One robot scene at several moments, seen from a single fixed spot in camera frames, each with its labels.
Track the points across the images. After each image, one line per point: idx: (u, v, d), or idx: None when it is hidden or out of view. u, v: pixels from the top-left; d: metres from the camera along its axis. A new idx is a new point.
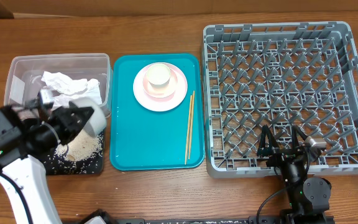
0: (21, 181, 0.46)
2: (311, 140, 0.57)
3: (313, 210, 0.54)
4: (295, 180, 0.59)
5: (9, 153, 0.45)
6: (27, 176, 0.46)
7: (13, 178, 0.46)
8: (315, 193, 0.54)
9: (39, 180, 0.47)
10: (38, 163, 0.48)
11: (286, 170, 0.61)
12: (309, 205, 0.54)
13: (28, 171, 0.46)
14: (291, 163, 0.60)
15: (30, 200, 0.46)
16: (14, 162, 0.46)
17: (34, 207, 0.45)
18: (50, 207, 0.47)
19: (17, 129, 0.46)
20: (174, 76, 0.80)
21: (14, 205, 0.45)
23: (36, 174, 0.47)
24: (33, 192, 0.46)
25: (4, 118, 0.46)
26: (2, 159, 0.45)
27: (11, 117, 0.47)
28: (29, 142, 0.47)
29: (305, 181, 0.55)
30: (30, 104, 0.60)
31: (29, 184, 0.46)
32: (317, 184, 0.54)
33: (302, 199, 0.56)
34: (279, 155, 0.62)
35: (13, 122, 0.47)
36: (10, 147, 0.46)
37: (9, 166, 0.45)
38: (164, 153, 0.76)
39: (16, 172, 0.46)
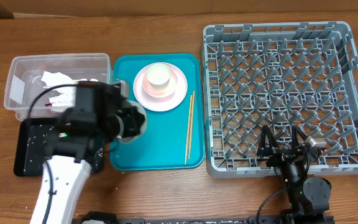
0: (59, 183, 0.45)
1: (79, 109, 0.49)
2: (311, 140, 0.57)
3: (314, 210, 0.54)
4: (296, 180, 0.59)
5: (71, 140, 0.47)
6: (66, 183, 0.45)
7: (54, 177, 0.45)
8: (315, 193, 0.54)
9: (74, 192, 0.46)
10: (84, 176, 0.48)
11: (286, 170, 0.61)
12: (309, 205, 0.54)
13: (69, 179, 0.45)
14: (291, 163, 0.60)
15: (55, 208, 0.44)
16: (66, 158, 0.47)
17: (53, 216, 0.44)
18: (66, 222, 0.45)
19: (91, 118, 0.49)
20: (174, 76, 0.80)
21: (41, 200, 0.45)
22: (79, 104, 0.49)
23: (74, 185, 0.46)
24: (63, 202, 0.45)
25: (91, 96, 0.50)
26: (65, 140, 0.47)
27: (96, 102, 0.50)
28: (91, 142, 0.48)
29: (306, 181, 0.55)
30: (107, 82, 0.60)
31: (63, 191, 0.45)
32: (317, 184, 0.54)
33: (302, 199, 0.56)
34: (279, 155, 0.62)
35: (94, 109, 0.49)
36: (76, 136, 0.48)
37: (61, 157, 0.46)
38: (165, 153, 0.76)
39: (60, 172, 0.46)
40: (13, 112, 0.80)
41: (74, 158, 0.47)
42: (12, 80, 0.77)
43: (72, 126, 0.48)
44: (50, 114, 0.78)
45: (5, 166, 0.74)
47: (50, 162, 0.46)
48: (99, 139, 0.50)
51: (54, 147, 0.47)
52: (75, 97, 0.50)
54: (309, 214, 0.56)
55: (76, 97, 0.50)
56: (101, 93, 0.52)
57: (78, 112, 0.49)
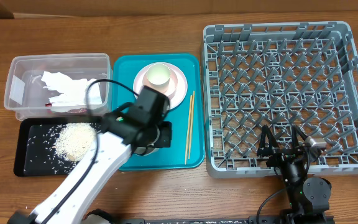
0: (102, 156, 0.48)
1: (138, 106, 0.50)
2: (310, 140, 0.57)
3: (314, 210, 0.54)
4: (296, 180, 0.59)
5: (123, 126, 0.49)
6: (109, 158, 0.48)
7: (100, 149, 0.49)
8: (315, 193, 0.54)
9: (110, 169, 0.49)
10: (123, 159, 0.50)
11: (286, 170, 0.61)
12: (309, 205, 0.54)
13: (112, 156, 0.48)
14: (291, 163, 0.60)
15: (91, 176, 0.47)
16: (115, 139, 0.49)
17: (87, 182, 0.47)
18: (91, 195, 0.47)
19: (146, 117, 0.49)
20: (174, 76, 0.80)
21: (82, 164, 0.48)
22: (140, 102, 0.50)
23: (114, 164, 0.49)
24: (100, 173, 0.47)
25: (151, 99, 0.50)
26: (117, 124, 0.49)
27: (156, 106, 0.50)
28: (140, 135, 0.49)
29: (306, 181, 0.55)
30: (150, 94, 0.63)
31: (104, 165, 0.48)
32: (317, 184, 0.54)
33: (302, 198, 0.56)
34: (279, 155, 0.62)
35: (151, 109, 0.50)
36: (129, 126, 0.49)
37: (112, 135, 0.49)
38: (165, 153, 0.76)
39: (108, 147, 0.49)
40: (13, 112, 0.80)
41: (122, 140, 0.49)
42: (12, 80, 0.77)
43: (129, 115, 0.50)
44: (50, 114, 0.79)
45: (5, 166, 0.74)
47: (101, 135, 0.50)
48: (146, 136, 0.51)
51: (108, 126, 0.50)
52: (139, 95, 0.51)
54: (309, 214, 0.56)
55: (139, 96, 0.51)
56: (163, 102, 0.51)
57: (135, 108, 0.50)
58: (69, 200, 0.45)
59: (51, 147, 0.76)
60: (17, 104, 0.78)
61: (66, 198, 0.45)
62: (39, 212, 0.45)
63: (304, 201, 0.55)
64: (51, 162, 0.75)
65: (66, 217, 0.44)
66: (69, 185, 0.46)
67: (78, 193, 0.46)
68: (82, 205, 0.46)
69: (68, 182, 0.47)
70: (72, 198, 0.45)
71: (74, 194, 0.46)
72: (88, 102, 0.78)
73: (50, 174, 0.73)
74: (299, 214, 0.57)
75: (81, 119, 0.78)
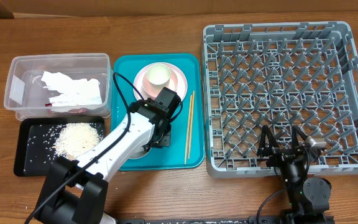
0: (133, 128, 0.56)
1: (158, 102, 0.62)
2: (310, 140, 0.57)
3: (314, 210, 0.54)
4: (296, 179, 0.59)
5: (148, 111, 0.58)
6: (138, 129, 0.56)
7: (132, 122, 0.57)
8: (315, 193, 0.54)
9: (138, 140, 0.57)
10: (148, 135, 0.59)
11: (285, 170, 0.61)
12: (309, 205, 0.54)
13: (142, 128, 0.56)
14: (291, 162, 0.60)
15: (123, 142, 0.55)
16: (143, 119, 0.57)
17: (120, 145, 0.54)
18: (121, 158, 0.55)
19: (166, 110, 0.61)
20: (174, 76, 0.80)
21: (117, 131, 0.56)
22: (161, 99, 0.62)
23: (142, 136, 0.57)
24: (131, 140, 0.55)
25: (169, 99, 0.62)
26: (143, 109, 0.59)
27: (172, 103, 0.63)
28: (161, 122, 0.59)
29: (306, 181, 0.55)
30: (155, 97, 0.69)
31: (134, 134, 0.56)
32: (317, 184, 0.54)
33: (302, 199, 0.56)
34: (279, 155, 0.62)
35: (169, 106, 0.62)
36: (153, 112, 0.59)
37: (140, 116, 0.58)
38: (165, 153, 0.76)
39: (138, 123, 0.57)
40: (13, 112, 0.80)
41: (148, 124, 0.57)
42: (12, 80, 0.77)
43: (153, 106, 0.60)
44: (50, 114, 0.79)
45: (5, 166, 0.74)
47: (133, 114, 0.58)
48: (164, 126, 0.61)
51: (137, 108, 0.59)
52: (160, 93, 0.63)
54: (309, 214, 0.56)
55: (160, 94, 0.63)
56: (176, 102, 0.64)
57: (157, 103, 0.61)
58: (106, 155, 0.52)
59: (51, 147, 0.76)
60: (17, 104, 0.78)
61: (104, 152, 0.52)
62: (81, 160, 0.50)
63: (305, 201, 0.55)
64: (51, 162, 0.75)
65: (104, 166, 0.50)
66: (105, 145, 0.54)
67: (114, 151, 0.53)
68: (115, 163, 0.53)
69: (104, 142, 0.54)
70: (109, 154, 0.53)
71: (111, 151, 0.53)
72: (88, 102, 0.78)
73: None
74: (299, 214, 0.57)
75: (80, 119, 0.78)
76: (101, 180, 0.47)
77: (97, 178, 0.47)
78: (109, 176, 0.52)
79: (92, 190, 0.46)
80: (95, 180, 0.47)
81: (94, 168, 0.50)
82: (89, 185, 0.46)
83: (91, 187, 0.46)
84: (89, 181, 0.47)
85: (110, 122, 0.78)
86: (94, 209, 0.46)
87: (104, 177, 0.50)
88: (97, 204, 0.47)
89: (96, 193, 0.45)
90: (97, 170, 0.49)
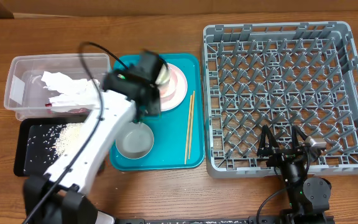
0: (107, 114, 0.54)
1: (138, 68, 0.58)
2: (311, 140, 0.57)
3: (314, 210, 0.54)
4: (295, 180, 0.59)
5: (126, 83, 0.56)
6: (114, 114, 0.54)
7: (105, 107, 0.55)
8: (315, 193, 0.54)
9: (115, 126, 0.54)
10: (128, 116, 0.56)
11: (285, 170, 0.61)
12: (309, 205, 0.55)
13: (117, 112, 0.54)
14: (291, 163, 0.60)
15: (99, 133, 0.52)
16: (119, 97, 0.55)
17: (96, 139, 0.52)
18: (102, 150, 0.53)
19: (148, 77, 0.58)
20: (174, 76, 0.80)
21: (91, 122, 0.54)
22: (142, 63, 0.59)
23: (120, 117, 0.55)
24: (107, 128, 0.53)
25: (150, 64, 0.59)
26: (120, 81, 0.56)
27: (155, 70, 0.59)
28: (142, 90, 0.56)
29: (305, 181, 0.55)
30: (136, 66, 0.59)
31: (110, 120, 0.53)
32: (317, 183, 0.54)
33: (302, 199, 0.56)
34: (279, 155, 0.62)
35: (151, 72, 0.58)
36: (131, 83, 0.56)
37: (117, 91, 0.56)
38: (165, 153, 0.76)
39: (112, 105, 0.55)
40: (13, 112, 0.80)
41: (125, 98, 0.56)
42: (12, 80, 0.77)
43: (131, 73, 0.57)
44: (50, 114, 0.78)
45: (5, 166, 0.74)
47: (105, 94, 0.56)
48: (148, 94, 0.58)
51: (112, 83, 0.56)
52: (140, 57, 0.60)
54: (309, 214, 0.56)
55: (140, 61, 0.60)
56: (160, 65, 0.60)
57: (137, 69, 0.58)
58: (81, 157, 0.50)
59: (51, 147, 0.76)
60: (17, 104, 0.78)
61: (78, 156, 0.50)
62: (53, 172, 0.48)
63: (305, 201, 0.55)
64: (51, 163, 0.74)
65: (78, 174, 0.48)
66: (80, 145, 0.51)
67: (88, 151, 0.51)
68: (94, 163, 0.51)
69: (78, 143, 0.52)
70: (84, 155, 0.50)
71: (86, 152, 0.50)
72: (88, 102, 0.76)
73: None
74: (298, 214, 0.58)
75: (80, 119, 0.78)
76: (78, 193, 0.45)
77: (73, 192, 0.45)
78: (89, 181, 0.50)
79: (69, 205, 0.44)
80: (70, 194, 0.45)
81: (68, 180, 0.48)
82: (66, 200, 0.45)
83: (68, 203, 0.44)
84: (65, 195, 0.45)
85: None
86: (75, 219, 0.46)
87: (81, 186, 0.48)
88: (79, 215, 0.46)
89: (74, 207, 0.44)
90: (72, 181, 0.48)
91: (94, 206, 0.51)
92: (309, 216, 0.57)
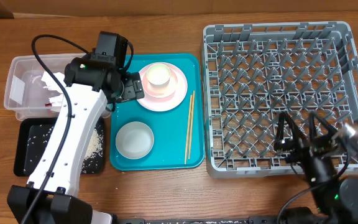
0: (77, 109, 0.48)
1: (100, 51, 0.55)
2: (347, 130, 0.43)
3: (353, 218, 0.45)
4: (324, 180, 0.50)
5: (89, 71, 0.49)
6: (84, 108, 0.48)
7: (73, 102, 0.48)
8: (357, 199, 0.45)
9: (91, 119, 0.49)
10: (101, 104, 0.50)
11: (309, 166, 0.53)
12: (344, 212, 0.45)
13: (88, 105, 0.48)
14: (319, 157, 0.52)
15: (73, 130, 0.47)
16: (84, 87, 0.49)
17: (72, 137, 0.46)
18: (81, 148, 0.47)
19: (112, 60, 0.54)
20: (174, 76, 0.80)
21: (61, 122, 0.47)
22: (102, 46, 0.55)
23: (93, 110, 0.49)
24: (80, 124, 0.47)
25: (113, 44, 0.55)
26: (82, 71, 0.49)
27: (117, 50, 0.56)
28: (109, 76, 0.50)
29: (343, 183, 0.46)
30: (98, 50, 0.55)
31: (82, 116, 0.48)
32: None
33: (335, 205, 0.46)
34: (307, 149, 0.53)
35: (115, 54, 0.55)
36: (94, 70, 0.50)
37: (81, 84, 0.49)
38: (165, 153, 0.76)
39: (81, 99, 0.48)
40: (14, 112, 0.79)
41: (92, 87, 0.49)
42: (12, 79, 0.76)
43: (91, 61, 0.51)
44: (50, 114, 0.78)
45: (5, 166, 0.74)
47: (69, 88, 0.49)
48: (117, 79, 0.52)
51: (73, 76, 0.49)
52: (99, 40, 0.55)
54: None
55: (100, 43, 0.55)
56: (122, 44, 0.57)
57: (99, 54, 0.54)
58: (59, 160, 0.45)
59: None
60: (17, 103, 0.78)
61: (54, 159, 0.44)
62: (35, 180, 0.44)
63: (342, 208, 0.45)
64: None
65: (61, 177, 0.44)
66: (55, 148, 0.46)
67: (66, 152, 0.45)
68: (75, 163, 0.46)
69: (52, 146, 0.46)
70: (63, 157, 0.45)
71: (63, 152, 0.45)
72: None
73: None
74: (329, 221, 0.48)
75: None
76: (65, 196, 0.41)
77: (60, 196, 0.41)
78: (75, 183, 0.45)
79: (59, 210, 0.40)
80: (57, 198, 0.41)
81: (53, 185, 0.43)
82: (55, 205, 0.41)
83: (56, 207, 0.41)
84: (53, 201, 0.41)
85: (110, 123, 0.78)
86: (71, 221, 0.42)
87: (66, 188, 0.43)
88: (74, 215, 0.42)
89: (64, 211, 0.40)
90: (56, 185, 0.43)
91: (87, 204, 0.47)
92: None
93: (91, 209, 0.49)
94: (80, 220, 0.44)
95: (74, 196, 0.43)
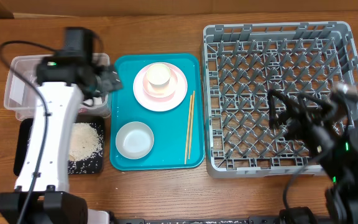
0: (53, 106, 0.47)
1: (68, 47, 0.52)
2: (341, 86, 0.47)
3: None
4: (330, 143, 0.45)
5: (59, 68, 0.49)
6: (60, 104, 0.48)
7: (47, 101, 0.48)
8: None
9: (68, 115, 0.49)
10: (77, 99, 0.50)
11: (311, 135, 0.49)
12: None
13: (63, 101, 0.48)
14: (319, 123, 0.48)
15: (53, 128, 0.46)
16: (56, 84, 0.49)
17: (52, 135, 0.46)
18: (64, 144, 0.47)
19: (81, 54, 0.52)
20: (174, 76, 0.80)
21: (38, 122, 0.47)
22: (69, 43, 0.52)
23: (69, 106, 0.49)
24: (59, 121, 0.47)
25: (81, 38, 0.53)
26: (51, 70, 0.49)
27: (86, 45, 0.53)
28: (80, 69, 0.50)
29: (351, 131, 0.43)
30: (66, 47, 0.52)
31: (59, 112, 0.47)
32: None
33: (348, 158, 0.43)
34: (304, 116, 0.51)
35: (84, 48, 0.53)
36: (63, 67, 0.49)
37: (52, 82, 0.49)
38: (164, 153, 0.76)
39: (54, 97, 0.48)
40: (14, 112, 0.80)
41: (64, 83, 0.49)
42: (12, 79, 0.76)
43: (61, 58, 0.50)
44: None
45: (5, 166, 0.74)
47: (41, 88, 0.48)
48: (88, 72, 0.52)
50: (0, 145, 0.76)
51: (43, 76, 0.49)
52: (66, 36, 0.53)
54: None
55: (66, 38, 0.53)
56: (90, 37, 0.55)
57: (67, 51, 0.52)
58: (43, 158, 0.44)
59: None
60: (17, 104, 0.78)
61: (38, 159, 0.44)
62: (23, 183, 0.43)
63: None
64: None
65: (49, 175, 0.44)
66: (36, 148, 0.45)
67: (48, 150, 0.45)
68: (60, 159, 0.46)
69: (33, 147, 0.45)
70: (46, 156, 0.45)
71: (46, 151, 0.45)
72: None
73: None
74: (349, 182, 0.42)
75: (81, 119, 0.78)
76: (56, 193, 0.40)
77: (51, 193, 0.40)
78: (64, 178, 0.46)
79: (53, 208, 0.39)
80: (48, 196, 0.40)
81: (41, 184, 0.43)
82: (47, 205, 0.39)
83: (50, 206, 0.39)
84: (45, 201, 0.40)
85: (110, 123, 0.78)
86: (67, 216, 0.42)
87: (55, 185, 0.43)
88: (69, 210, 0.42)
89: (59, 208, 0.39)
90: (45, 183, 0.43)
91: (79, 198, 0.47)
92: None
93: (82, 203, 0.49)
94: (75, 214, 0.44)
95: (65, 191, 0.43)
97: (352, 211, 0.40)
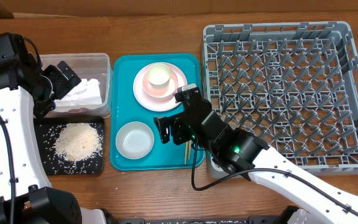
0: (6, 113, 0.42)
1: (0, 56, 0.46)
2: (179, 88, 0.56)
3: (206, 125, 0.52)
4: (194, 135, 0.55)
5: None
6: (13, 109, 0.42)
7: None
8: (196, 114, 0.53)
9: (26, 117, 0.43)
10: (31, 101, 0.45)
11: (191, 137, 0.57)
12: (203, 128, 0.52)
13: (16, 105, 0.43)
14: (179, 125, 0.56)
15: (14, 132, 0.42)
16: (4, 91, 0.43)
17: (15, 139, 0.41)
18: (32, 145, 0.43)
19: (15, 58, 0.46)
20: (174, 76, 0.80)
21: None
22: None
23: (23, 108, 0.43)
24: (18, 124, 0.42)
25: (9, 43, 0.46)
26: None
27: (17, 48, 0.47)
28: (21, 70, 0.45)
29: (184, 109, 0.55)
30: None
31: (15, 117, 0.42)
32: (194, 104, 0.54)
33: (198, 132, 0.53)
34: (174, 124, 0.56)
35: (16, 52, 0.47)
36: (2, 72, 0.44)
37: None
38: (164, 153, 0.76)
39: (4, 103, 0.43)
40: None
41: (9, 88, 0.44)
42: None
43: None
44: (50, 114, 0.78)
45: None
47: None
48: (30, 73, 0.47)
50: None
51: None
52: None
54: (220, 135, 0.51)
55: None
56: (18, 40, 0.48)
57: None
58: (15, 163, 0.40)
59: (51, 147, 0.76)
60: None
61: (9, 167, 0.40)
62: (4, 193, 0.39)
63: (200, 129, 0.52)
64: (51, 163, 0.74)
65: (26, 178, 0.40)
66: (5, 157, 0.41)
67: (18, 154, 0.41)
68: (33, 160, 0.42)
69: (0, 157, 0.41)
70: (17, 160, 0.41)
71: (16, 156, 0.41)
72: (88, 102, 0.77)
73: (49, 174, 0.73)
74: (215, 145, 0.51)
75: (81, 119, 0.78)
76: (40, 190, 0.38)
77: (35, 191, 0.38)
78: (45, 177, 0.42)
79: (40, 204, 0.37)
80: (33, 195, 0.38)
81: (22, 188, 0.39)
82: (34, 203, 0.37)
83: (37, 203, 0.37)
84: (32, 201, 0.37)
85: (110, 123, 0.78)
86: (60, 210, 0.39)
87: (35, 183, 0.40)
88: (61, 204, 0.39)
89: (47, 201, 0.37)
90: (26, 185, 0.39)
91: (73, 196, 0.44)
92: (225, 134, 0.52)
93: (80, 208, 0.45)
94: (69, 211, 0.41)
95: (50, 188, 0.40)
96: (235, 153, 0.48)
97: (235, 162, 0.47)
